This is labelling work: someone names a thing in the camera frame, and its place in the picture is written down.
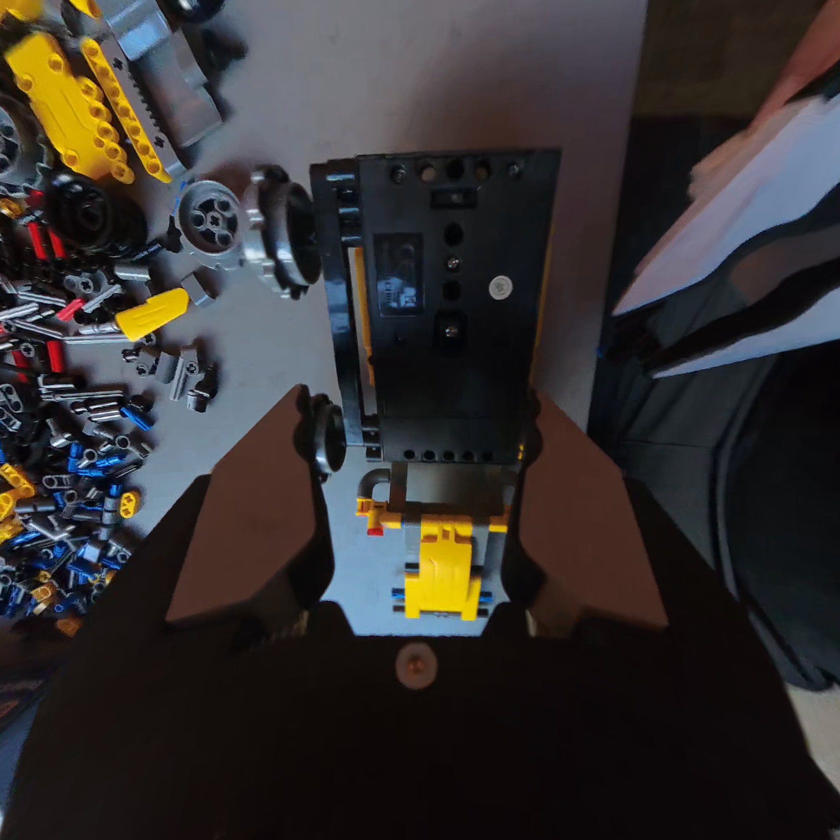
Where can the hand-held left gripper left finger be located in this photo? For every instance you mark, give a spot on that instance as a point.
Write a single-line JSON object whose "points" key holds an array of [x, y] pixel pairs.
{"points": [[250, 525]]}

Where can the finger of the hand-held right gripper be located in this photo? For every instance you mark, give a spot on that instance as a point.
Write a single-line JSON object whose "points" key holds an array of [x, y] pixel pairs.
{"points": [[775, 335], [748, 197]]}

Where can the grey sprocket wheel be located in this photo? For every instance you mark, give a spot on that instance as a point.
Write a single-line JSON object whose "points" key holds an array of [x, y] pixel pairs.
{"points": [[210, 221]]}

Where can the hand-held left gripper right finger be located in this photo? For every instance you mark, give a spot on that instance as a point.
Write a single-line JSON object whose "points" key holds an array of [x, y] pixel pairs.
{"points": [[591, 538]]}

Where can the small connector pin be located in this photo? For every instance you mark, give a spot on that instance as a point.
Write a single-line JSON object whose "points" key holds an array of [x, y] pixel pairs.
{"points": [[607, 345]]}

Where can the yellow black brick vehicle model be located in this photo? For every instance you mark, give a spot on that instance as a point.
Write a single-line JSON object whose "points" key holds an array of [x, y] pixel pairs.
{"points": [[446, 302]]}

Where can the pile of loose brick parts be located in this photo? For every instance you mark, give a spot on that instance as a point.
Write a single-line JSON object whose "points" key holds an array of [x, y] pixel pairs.
{"points": [[79, 328]]}

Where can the grey desk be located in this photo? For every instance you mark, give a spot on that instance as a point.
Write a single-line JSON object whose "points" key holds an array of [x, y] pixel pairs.
{"points": [[394, 79]]}

